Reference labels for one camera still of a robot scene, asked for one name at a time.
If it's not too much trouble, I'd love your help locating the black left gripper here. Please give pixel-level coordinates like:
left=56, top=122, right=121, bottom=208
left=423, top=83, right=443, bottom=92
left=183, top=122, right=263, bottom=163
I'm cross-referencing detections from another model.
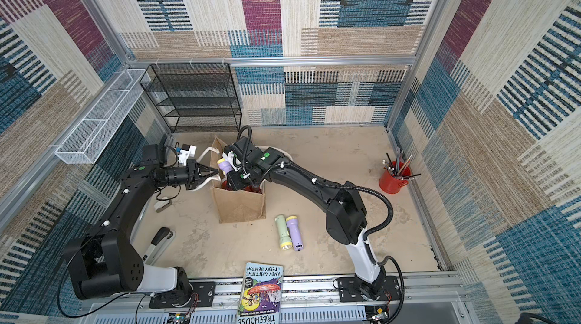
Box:
left=162, top=161, right=219, bottom=190

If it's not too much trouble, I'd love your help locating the purple flashlight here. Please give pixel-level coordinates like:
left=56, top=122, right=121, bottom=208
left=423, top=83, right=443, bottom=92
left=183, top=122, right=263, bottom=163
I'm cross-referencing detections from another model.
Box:
left=217, top=159, right=234, bottom=175
left=286, top=216, right=304, bottom=251

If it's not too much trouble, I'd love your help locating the brown jute tote bag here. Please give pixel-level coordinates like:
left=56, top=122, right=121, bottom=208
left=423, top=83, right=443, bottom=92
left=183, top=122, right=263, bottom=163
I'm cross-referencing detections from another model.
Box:
left=190, top=136, right=291, bottom=224

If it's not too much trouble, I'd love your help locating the green flashlight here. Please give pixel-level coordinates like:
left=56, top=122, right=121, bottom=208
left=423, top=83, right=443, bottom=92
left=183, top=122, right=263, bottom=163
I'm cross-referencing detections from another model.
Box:
left=275, top=214, right=293, bottom=250

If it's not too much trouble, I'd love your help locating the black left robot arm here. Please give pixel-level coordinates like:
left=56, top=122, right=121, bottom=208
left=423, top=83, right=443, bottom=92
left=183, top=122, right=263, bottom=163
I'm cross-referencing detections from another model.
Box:
left=64, top=144, right=219, bottom=307

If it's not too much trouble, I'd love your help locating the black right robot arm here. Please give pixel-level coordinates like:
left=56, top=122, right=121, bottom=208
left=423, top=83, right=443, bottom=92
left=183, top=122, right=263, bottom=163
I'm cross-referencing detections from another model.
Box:
left=224, top=137, right=393, bottom=301

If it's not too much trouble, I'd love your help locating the black white stapler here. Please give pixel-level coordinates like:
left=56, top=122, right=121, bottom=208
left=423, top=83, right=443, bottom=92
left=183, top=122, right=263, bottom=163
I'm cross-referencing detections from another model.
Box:
left=142, top=227, right=176, bottom=265

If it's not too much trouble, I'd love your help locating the colourful treehouse book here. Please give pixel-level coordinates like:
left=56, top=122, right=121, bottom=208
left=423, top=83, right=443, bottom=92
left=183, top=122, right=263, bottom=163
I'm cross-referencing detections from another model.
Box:
left=236, top=262, right=284, bottom=324

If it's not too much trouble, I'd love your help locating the red pen cup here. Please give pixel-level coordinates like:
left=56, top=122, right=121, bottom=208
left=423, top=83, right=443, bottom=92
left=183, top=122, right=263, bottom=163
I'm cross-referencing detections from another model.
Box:
left=379, top=148, right=422, bottom=195

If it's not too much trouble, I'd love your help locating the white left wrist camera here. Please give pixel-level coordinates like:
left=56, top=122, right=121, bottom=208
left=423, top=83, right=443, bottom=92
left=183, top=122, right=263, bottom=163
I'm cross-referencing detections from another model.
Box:
left=176, top=144, right=197, bottom=167

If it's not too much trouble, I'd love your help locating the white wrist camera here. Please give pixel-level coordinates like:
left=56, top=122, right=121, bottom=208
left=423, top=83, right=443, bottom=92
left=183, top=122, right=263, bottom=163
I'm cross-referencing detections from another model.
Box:
left=176, top=144, right=197, bottom=167
left=222, top=151, right=242, bottom=171

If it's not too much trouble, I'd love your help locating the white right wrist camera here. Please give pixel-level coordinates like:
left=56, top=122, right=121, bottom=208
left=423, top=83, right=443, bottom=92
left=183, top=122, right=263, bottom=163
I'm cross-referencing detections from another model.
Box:
left=222, top=151, right=242, bottom=171

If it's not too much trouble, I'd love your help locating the black wire shelf rack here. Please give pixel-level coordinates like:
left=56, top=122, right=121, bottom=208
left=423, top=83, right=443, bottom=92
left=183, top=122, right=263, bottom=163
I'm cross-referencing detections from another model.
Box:
left=139, top=62, right=242, bottom=133

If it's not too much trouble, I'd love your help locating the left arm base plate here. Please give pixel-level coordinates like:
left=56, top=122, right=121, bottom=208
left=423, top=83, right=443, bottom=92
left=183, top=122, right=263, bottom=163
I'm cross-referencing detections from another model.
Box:
left=148, top=281, right=216, bottom=310

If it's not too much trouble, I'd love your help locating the white mesh wall basket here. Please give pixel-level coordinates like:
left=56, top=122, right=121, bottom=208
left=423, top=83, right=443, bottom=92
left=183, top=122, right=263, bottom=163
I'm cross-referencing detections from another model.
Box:
left=55, top=69, right=145, bottom=165

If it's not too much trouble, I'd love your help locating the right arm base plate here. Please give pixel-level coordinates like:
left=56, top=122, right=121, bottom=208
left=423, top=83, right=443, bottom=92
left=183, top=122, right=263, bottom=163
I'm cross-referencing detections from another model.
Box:
left=333, top=275, right=402, bottom=302

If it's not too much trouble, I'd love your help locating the black corrugated cable hose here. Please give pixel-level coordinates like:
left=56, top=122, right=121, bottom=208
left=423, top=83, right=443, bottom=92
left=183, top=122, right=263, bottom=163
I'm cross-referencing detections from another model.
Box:
left=235, top=125, right=405, bottom=324

